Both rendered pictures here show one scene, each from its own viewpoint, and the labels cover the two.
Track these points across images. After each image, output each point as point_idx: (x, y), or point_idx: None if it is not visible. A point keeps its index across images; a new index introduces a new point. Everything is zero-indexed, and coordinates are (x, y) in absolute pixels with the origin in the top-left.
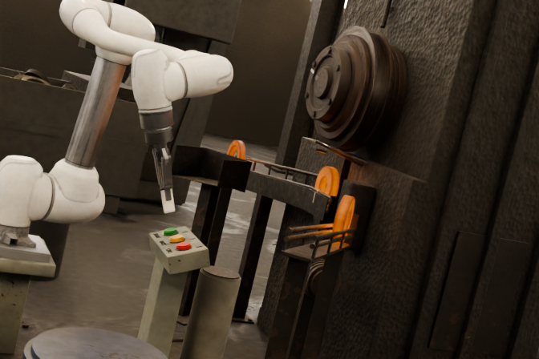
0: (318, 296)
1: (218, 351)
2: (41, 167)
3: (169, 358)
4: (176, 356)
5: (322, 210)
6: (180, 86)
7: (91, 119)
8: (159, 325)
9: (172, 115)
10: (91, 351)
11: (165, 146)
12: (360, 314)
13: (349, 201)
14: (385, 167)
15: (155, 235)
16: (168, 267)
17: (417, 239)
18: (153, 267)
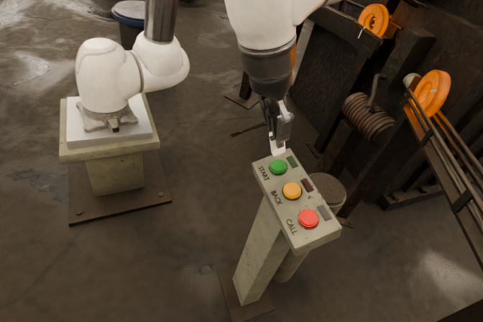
0: (384, 152)
1: None
2: (121, 49)
3: (247, 152)
4: (251, 149)
5: (371, 49)
6: None
7: None
8: (272, 257)
9: (295, 48)
10: None
11: (284, 98)
12: None
13: (448, 84)
14: (452, 16)
15: (261, 170)
16: (295, 253)
17: (475, 93)
18: (261, 203)
